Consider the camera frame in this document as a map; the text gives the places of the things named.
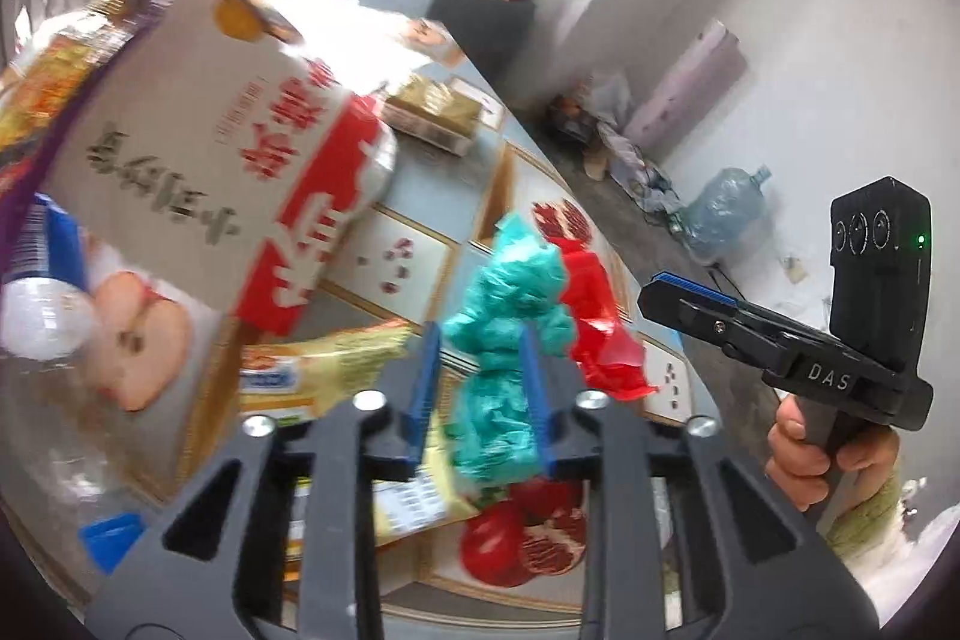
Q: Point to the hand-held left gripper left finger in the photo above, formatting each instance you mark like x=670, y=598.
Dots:
x=420, y=385

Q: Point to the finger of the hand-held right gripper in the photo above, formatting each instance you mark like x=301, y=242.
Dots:
x=690, y=310

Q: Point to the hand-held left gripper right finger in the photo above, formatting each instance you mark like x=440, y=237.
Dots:
x=536, y=400

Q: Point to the teal plastic bag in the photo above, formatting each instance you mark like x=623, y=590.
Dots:
x=487, y=340

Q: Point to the gold tissue pack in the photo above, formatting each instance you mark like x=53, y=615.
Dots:
x=431, y=111

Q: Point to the clear plastic bottle blue label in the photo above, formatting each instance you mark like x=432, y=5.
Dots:
x=45, y=235

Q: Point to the purple yellow snack packet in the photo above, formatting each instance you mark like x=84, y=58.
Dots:
x=60, y=63

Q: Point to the person's right forearm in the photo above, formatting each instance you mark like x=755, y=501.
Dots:
x=874, y=516

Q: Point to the person's right hand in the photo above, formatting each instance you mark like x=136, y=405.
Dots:
x=795, y=467

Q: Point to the red plastic bag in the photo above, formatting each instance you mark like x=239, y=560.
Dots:
x=600, y=340

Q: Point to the large clear water jug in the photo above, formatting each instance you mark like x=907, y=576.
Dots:
x=724, y=216

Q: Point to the pile of plastic bags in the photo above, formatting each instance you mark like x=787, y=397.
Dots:
x=615, y=138

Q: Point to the pink roll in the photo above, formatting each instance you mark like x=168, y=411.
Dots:
x=690, y=85

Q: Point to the white red paper carton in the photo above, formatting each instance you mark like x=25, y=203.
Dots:
x=195, y=145

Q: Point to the grey cabinet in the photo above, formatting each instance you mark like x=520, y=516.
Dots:
x=465, y=21

